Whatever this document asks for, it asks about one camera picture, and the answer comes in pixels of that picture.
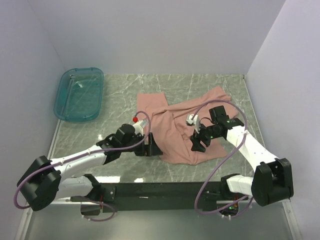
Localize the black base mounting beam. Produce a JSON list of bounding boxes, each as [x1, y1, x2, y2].
[[83, 181, 244, 201]]

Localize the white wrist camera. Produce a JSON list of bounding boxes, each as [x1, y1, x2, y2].
[[132, 117, 148, 135], [185, 114, 201, 134]]

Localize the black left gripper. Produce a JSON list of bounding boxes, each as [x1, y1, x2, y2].
[[121, 132, 163, 156]]

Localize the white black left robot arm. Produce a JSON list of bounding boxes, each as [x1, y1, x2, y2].
[[17, 121, 163, 211]]

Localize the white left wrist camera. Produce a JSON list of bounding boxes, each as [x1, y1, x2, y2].
[[132, 117, 148, 135]]

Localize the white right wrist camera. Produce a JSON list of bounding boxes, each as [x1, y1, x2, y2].
[[185, 114, 201, 134]]

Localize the aluminium frame rail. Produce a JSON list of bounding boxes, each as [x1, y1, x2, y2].
[[22, 192, 293, 208]]

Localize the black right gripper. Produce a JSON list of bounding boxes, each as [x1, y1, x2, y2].
[[190, 120, 222, 153]]

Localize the teal transparent plastic bin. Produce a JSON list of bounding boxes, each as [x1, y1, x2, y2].
[[53, 67, 104, 122]]

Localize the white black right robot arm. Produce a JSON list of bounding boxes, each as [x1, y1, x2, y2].
[[186, 105, 294, 206]]

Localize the pink t shirt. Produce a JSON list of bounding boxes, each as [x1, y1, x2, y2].
[[136, 86, 231, 165]]

